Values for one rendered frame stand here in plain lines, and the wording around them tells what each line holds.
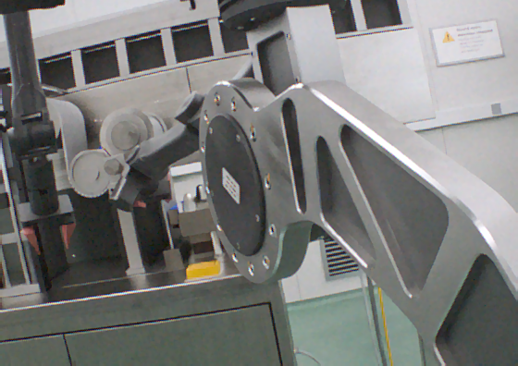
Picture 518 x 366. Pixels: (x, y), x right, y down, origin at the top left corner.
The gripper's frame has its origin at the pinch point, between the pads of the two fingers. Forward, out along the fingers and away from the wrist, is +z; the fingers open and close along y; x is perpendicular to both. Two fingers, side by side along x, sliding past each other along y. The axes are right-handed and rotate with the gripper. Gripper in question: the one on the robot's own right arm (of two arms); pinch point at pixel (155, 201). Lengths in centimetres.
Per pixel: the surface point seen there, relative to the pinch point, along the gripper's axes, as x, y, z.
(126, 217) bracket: -0.5, -9.2, 4.7
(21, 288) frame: -15.5, -39.9, 4.6
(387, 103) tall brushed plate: 33, 69, 27
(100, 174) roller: 12.4, -15.0, 2.7
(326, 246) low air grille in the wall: 82, 61, 268
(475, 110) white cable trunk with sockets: 141, 182, 226
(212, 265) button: -22.2, 12.3, -8.1
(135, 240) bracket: -5.9, -8.0, 7.9
